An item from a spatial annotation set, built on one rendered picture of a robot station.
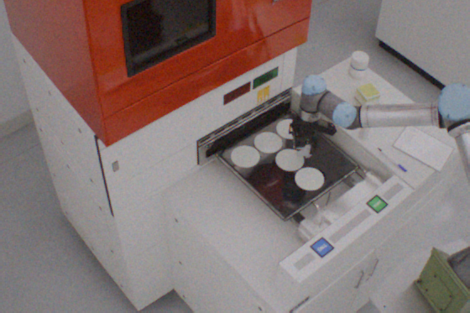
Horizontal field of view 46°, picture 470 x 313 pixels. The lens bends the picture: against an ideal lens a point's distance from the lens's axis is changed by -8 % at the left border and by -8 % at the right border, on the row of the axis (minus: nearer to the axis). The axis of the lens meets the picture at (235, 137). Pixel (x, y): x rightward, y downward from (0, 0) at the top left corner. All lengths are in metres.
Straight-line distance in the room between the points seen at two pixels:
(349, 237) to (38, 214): 1.83
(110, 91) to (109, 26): 0.21
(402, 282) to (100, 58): 1.19
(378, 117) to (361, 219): 0.33
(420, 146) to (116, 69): 1.15
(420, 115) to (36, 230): 2.04
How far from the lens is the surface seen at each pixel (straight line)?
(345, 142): 2.18
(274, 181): 2.05
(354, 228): 1.90
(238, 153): 2.12
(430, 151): 2.18
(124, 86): 1.61
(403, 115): 1.91
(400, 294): 1.97
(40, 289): 2.94
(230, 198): 2.10
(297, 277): 1.77
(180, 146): 2.02
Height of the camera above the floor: 2.49
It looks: 47 degrees down
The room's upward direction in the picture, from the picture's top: 2 degrees clockwise
